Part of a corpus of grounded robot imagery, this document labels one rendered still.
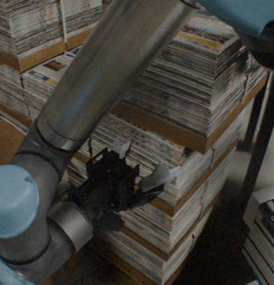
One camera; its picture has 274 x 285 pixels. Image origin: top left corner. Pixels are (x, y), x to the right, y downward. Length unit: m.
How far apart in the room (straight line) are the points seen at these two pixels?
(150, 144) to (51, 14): 0.54
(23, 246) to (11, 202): 0.07
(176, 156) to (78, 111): 0.38
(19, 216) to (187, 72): 0.39
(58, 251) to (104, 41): 0.29
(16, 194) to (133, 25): 0.21
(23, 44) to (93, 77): 0.69
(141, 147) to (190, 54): 0.28
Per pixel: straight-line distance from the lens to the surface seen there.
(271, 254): 0.74
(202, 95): 0.62
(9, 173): 0.39
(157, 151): 0.75
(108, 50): 0.34
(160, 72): 0.65
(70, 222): 0.49
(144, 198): 0.56
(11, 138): 1.17
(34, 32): 1.04
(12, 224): 0.38
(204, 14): 0.77
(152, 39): 0.33
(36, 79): 1.00
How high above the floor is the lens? 1.29
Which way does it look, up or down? 40 degrees down
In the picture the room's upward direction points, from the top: straight up
